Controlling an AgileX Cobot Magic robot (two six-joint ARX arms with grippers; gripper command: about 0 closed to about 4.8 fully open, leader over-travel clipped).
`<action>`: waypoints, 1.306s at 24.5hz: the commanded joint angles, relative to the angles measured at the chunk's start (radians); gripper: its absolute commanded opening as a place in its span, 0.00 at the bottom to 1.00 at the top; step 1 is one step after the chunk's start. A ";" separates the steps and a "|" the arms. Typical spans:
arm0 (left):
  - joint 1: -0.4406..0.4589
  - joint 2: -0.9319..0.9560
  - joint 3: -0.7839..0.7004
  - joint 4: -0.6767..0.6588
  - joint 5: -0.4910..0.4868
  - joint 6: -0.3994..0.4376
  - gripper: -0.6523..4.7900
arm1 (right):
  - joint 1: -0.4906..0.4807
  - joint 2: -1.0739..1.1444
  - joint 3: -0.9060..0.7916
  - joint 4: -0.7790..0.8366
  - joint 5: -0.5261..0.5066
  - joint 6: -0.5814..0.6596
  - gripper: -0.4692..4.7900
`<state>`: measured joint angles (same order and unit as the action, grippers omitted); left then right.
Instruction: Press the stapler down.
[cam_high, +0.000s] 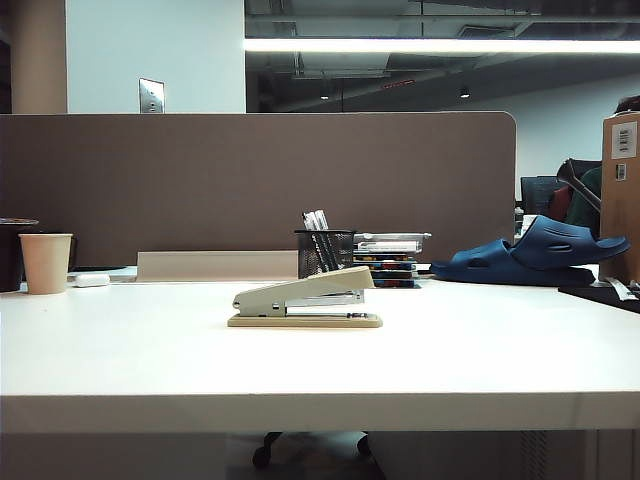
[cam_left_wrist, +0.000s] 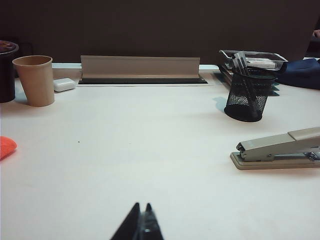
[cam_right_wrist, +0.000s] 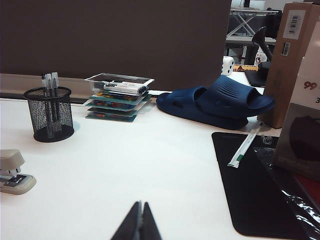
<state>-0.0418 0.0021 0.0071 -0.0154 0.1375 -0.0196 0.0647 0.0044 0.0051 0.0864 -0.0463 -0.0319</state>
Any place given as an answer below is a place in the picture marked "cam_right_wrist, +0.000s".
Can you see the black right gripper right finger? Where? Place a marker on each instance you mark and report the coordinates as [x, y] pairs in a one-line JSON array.
[[150, 225]]

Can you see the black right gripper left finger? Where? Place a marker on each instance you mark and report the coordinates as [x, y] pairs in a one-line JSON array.
[[128, 225]]

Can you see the beige desk stapler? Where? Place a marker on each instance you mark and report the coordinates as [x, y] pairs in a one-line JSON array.
[[15, 182]]

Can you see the black mouse pad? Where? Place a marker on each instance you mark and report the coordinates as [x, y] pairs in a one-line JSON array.
[[245, 190]]

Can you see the teal printed card pack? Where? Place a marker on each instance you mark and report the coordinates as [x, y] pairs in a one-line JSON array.
[[110, 111], [117, 99], [110, 117], [112, 105]]

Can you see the paper wrapped straw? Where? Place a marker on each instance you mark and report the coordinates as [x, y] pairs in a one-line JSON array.
[[243, 147]]

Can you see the navy blue rubber slipper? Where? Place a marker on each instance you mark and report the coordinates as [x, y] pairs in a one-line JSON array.
[[180, 105], [232, 92]]

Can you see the black mesh pen holder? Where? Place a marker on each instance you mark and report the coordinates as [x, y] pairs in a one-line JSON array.
[[51, 117]]

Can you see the white marker with black cap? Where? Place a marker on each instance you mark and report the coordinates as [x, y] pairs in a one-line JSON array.
[[125, 85], [122, 90]]

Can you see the clear plastic tray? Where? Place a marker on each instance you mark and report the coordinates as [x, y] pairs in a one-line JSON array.
[[120, 79]]

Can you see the black shiny plastic bag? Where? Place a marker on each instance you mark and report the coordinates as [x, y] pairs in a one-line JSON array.
[[297, 195]]

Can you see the clear black ballpoint pen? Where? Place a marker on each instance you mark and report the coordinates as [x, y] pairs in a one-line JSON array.
[[49, 83], [44, 83], [55, 82]]

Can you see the beige low desk panel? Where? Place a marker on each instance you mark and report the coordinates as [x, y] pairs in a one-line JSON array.
[[30, 81]]

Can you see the white die with black dots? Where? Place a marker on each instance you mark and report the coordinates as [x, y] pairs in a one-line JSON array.
[[227, 65]]

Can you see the grey product box with print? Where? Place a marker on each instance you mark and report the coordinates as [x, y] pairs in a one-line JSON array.
[[300, 125]]

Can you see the yellow red printed box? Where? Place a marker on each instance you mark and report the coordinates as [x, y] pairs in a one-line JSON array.
[[246, 68]]

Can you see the brown desk partition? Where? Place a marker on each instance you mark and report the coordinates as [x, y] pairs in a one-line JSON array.
[[112, 37]]

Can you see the tall brown cardboard box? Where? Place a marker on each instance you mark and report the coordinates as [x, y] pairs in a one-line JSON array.
[[285, 75]]

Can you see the dark angled desk stand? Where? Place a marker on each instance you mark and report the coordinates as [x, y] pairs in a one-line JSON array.
[[262, 45]]

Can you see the white folding stand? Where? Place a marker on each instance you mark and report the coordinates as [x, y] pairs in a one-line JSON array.
[[247, 20]]

